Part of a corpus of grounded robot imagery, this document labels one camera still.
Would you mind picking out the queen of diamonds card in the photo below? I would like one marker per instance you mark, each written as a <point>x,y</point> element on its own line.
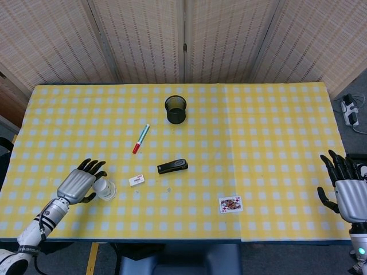
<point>230,204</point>

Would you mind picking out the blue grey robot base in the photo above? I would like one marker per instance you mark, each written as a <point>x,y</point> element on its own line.
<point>180,259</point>

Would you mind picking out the woven folding screen panel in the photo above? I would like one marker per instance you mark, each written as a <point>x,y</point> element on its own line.
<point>229,37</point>
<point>321,40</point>
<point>51,40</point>
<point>143,37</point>

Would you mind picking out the black chair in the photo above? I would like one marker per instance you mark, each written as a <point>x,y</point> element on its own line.
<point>5,151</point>

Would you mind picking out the metal screen hinge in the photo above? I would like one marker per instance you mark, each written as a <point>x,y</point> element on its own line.
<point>185,47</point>

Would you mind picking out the red capped whiteboard marker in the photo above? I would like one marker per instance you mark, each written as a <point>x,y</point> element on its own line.
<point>141,139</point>

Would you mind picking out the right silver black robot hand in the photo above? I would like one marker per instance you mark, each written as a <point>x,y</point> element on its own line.
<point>351,197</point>

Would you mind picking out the white power strip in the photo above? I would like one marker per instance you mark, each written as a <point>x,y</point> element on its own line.
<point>349,110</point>

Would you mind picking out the black mesh pen holder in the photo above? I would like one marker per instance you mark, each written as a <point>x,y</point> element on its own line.
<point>175,110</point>

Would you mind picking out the brown wooden cabinet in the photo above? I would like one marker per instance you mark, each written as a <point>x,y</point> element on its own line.
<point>10,100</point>

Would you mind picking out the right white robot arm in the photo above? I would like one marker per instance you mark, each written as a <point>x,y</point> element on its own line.
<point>359,246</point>

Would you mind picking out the yellow white checkered tablecloth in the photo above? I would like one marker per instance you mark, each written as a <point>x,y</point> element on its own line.
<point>229,143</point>

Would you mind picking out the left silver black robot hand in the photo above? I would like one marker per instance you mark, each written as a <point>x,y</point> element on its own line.
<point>76,184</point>

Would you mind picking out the black stapler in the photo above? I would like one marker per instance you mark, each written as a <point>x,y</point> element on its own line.
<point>172,166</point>

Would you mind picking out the white red staple box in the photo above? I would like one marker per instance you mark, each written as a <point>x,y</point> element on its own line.
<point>136,180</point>

